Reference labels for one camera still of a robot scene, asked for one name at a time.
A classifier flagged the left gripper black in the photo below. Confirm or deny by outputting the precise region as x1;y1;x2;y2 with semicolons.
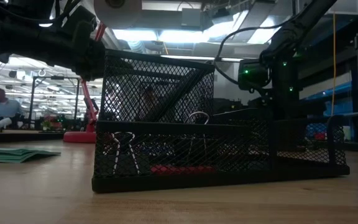
47;6;107;82

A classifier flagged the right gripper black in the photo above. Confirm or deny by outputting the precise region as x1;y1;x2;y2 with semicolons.
238;58;272;93

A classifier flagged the small black binder clip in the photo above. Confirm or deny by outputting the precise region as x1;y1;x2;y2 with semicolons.
187;110;211;147

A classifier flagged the small red object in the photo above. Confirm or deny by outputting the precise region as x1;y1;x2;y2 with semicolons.
150;164;216;175

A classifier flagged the large black binder clip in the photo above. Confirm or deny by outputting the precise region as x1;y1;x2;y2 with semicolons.
110;131;149;175

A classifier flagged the black mesh desk organizer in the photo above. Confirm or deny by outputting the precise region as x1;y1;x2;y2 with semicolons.
91;49;351;194

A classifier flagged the square sticky note pad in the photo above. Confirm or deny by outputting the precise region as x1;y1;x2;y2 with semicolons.
0;147;62;164

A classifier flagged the red background machine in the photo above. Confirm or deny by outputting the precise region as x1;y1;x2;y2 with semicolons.
42;114;63;131

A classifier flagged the red desk lamp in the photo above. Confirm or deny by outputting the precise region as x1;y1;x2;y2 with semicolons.
63;0;142;144

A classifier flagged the person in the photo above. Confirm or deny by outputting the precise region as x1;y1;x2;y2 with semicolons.
0;88;23;129

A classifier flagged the background wooden workbench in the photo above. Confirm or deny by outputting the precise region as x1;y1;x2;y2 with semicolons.
0;129;65;146

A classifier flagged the black rack frame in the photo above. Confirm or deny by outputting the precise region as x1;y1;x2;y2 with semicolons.
28;75;81;130

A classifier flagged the yellow hanging cable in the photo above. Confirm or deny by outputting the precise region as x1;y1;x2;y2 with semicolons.
331;12;337;118

